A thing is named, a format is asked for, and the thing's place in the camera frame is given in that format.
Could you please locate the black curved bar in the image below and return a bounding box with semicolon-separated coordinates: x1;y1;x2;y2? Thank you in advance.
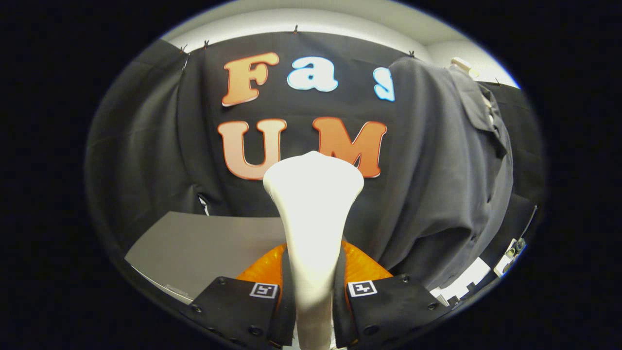
521;205;538;242

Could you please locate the white table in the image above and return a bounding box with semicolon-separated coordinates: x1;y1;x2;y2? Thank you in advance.
430;258;491;307

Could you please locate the grey cabinet with dark top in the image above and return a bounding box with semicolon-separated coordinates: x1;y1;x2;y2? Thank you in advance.
125;211;287;304

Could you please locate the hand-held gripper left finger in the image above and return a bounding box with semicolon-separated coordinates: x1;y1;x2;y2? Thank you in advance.
187;242;298;350

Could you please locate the row of black clips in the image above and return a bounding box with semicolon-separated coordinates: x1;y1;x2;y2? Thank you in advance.
180;25;501;86

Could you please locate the grey button-up shirt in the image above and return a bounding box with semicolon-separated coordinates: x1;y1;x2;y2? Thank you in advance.
357;56;514;290

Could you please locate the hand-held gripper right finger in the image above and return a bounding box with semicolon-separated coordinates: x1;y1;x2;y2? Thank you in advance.
332;241;453;350

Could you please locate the white mannequin torso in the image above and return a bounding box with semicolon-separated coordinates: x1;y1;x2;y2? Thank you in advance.
449;57;495;124

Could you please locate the white garment steamer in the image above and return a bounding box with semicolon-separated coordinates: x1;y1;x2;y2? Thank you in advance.
262;151;365;350

